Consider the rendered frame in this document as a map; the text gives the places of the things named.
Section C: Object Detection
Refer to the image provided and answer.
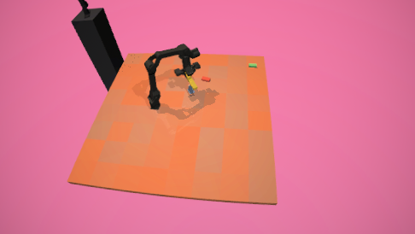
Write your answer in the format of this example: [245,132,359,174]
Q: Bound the yellow bar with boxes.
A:
[185,73,198,90]

